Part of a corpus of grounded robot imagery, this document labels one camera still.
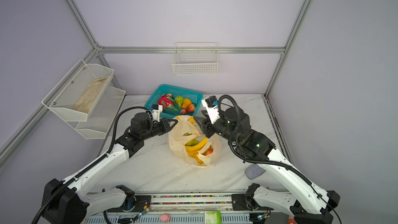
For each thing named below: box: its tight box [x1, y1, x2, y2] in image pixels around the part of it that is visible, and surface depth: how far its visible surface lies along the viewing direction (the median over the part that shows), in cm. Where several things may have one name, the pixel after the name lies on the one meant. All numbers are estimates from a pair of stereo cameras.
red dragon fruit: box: [157, 93, 175, 108], surface depth 109 cm
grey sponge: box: [244, 163, 267, 180], surface depth 83 cm
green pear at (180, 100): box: [174, 95, 185, 108], surface depth 113 cm
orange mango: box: [181, 98, 193, 110], surface depth 112 cm
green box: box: [204, 210, 222, 224], surface depth 70 cm
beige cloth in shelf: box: [73, 75, 110, 114], surface depth 82 cm
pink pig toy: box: [159, 213, 172, 223], surface depth 70 cm
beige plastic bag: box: [167, 115, 222, 168], surface depth 76 cm
